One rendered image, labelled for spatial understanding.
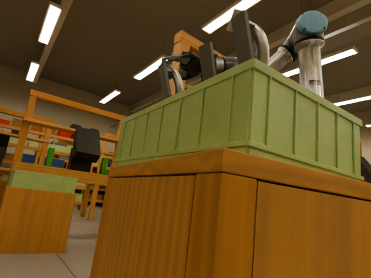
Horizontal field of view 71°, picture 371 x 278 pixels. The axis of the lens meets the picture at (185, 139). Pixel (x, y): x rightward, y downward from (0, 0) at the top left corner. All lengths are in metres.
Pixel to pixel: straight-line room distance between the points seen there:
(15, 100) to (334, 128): 11.17
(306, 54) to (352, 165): 0.59
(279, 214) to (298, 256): 0.08
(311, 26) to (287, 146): 0.78
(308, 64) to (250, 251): 0.90
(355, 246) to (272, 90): 0.34
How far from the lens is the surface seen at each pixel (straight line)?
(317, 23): 1.24
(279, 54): 1.33
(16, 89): 11.58
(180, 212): 0.46
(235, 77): 0.50
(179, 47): 2.07
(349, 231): 0.61
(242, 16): 0.69
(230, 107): 0.48
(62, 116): 11.55
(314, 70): 1.18
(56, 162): 8.20
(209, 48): 0.79
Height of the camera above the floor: 0.71
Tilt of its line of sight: 13 degrees up
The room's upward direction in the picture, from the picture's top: 7 degrees clockwise
